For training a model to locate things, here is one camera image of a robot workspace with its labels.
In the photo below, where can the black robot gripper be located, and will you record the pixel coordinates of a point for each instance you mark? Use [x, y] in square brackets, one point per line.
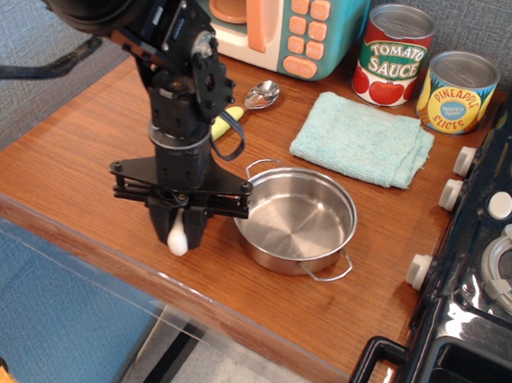
[181, 174]

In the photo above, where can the white plush mushroom toy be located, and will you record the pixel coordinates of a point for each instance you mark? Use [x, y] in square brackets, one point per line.
[177, 238]

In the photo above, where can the stainless steel pot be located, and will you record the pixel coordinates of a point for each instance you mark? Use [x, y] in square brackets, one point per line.
[299, 223]

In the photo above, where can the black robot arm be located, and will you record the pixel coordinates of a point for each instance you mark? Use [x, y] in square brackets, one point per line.
[176, 55]

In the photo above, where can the light teal folded cloth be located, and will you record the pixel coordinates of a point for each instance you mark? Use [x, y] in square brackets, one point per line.
[362, 142]

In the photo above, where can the teal toy microwave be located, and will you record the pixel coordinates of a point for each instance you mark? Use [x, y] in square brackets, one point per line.
[305, 39]

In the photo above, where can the tomato sauce can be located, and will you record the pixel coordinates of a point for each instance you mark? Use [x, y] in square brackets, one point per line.
[395, 45]

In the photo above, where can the pineapple slices can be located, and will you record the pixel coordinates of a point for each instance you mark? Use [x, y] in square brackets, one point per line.
[457, 90]

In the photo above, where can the black toy stove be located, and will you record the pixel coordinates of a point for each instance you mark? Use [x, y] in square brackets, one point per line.
[461, 330]

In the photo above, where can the green handled metal spoon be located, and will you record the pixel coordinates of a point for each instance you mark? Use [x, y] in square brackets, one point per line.
[261, 96]

